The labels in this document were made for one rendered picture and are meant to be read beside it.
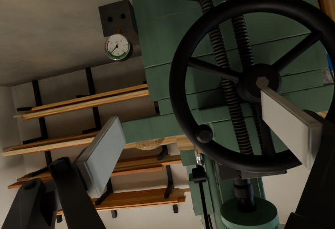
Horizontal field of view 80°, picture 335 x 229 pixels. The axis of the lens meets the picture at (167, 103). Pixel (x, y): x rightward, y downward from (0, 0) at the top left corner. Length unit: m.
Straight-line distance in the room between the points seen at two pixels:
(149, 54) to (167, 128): 0.20
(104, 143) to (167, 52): 0.41
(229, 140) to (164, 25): 0.33
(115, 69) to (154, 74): 2.78
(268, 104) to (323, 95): 0.43
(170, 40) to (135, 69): 2.64
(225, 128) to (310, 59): 0.28
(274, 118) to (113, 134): 0.13
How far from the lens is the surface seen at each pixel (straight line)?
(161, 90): 0.53
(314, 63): 0.60
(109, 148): 0.17
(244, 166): 0.36
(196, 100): 0.52
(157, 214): 3.53
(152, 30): 0.56
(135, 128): 0.55
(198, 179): 0.86
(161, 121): 0.53
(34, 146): 3.46
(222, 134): 0.44
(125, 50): 0.50
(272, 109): 0.17
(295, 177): 3.37
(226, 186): 0.84
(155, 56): 0.54
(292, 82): 0.57
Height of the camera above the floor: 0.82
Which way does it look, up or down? 1 degrees down
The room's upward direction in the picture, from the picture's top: 170 degrees clockwise
